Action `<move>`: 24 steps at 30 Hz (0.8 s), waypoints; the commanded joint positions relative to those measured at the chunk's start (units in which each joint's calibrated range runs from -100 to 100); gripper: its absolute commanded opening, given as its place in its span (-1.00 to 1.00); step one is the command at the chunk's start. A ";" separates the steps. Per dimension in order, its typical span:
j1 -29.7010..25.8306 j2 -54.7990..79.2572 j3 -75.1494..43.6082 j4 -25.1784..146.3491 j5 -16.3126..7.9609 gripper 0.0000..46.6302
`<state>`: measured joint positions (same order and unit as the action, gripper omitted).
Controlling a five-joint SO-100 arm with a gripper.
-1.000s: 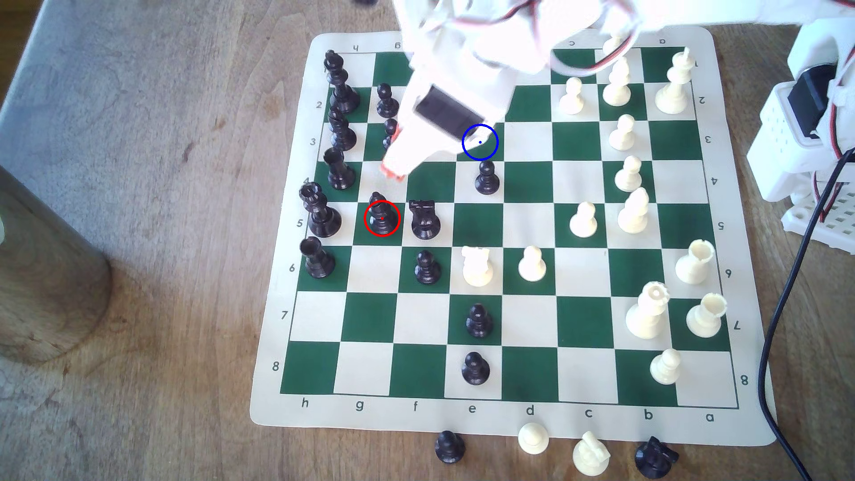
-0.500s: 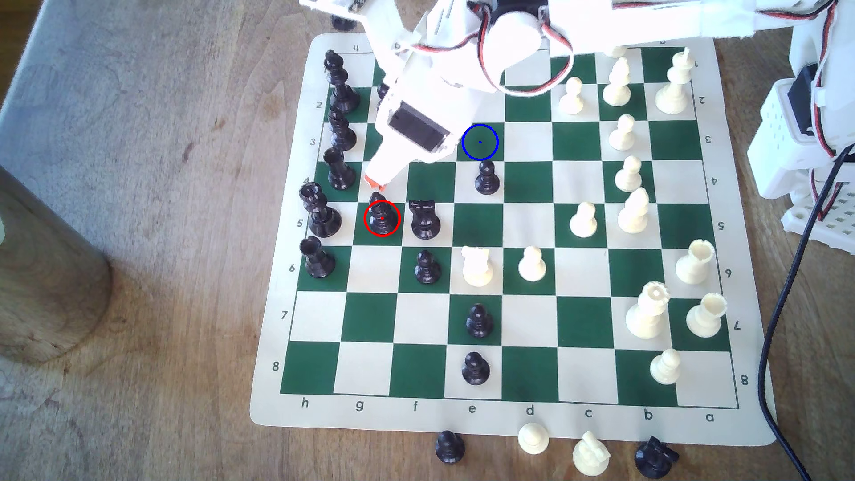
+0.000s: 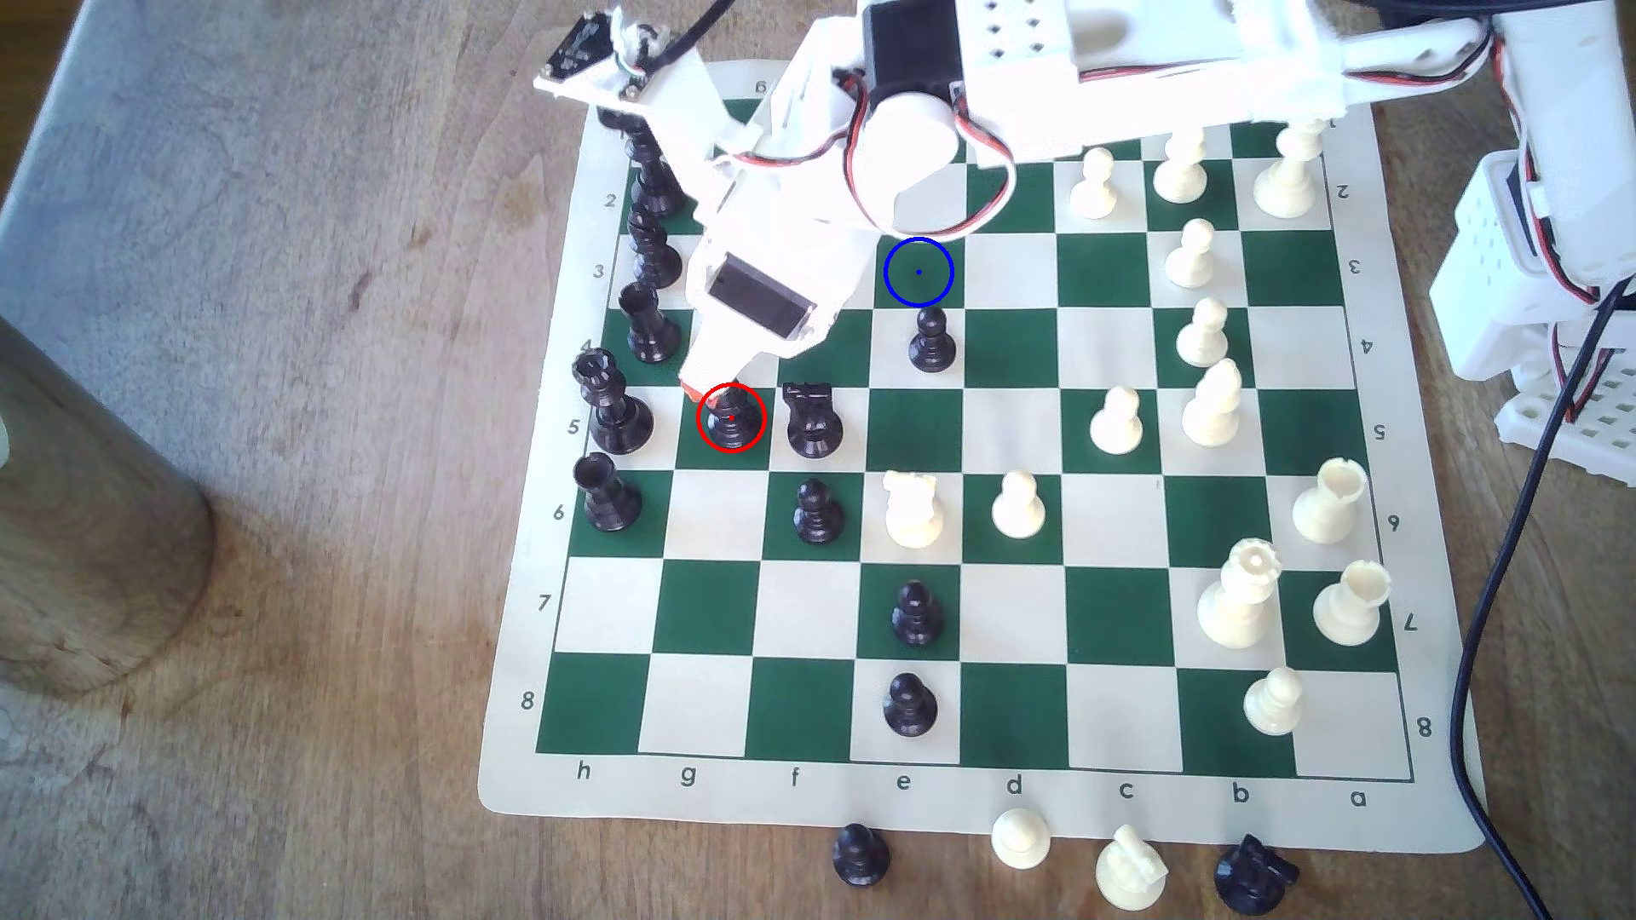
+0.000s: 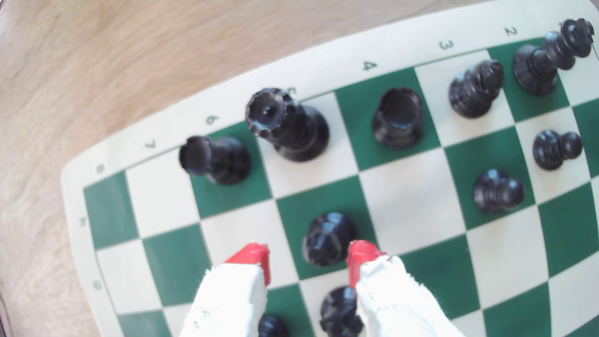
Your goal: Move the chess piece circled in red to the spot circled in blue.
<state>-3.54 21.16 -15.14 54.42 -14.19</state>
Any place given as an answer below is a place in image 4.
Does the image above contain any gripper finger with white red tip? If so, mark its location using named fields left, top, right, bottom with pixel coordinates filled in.
left=179, top=242, right=272, bottom=337
left=347, top=240, right=464, bottom=337

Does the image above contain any black pawn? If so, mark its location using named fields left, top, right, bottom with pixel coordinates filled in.
left=258, top=315, right=290, bottom=337
left=474, top=168, right=525, bottom=214
left=302, top=212, right=358, bottom=267
left=533, top=129, right=583, bottom=171

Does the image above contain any green and cream chess mat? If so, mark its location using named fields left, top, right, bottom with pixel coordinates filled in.
left=61, top=0, right=599, bottom=337

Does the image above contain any black knight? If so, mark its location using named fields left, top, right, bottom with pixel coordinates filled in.
left=319, top=286, right=365, bottom=337

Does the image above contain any black rook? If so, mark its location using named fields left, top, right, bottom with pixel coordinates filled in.
left=179, top=136, right=251, bottom=185
left=372, top=87, right=424, bottom=149

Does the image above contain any black queen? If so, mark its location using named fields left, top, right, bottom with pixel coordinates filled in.
left=245, top=87, right=329, bottom=163

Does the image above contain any black bishop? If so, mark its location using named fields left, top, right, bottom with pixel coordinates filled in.
left=448, top=60, right=505, bottom=119

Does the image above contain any black king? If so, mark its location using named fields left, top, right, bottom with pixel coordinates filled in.
left=512, top=18, right=595, bottom=96

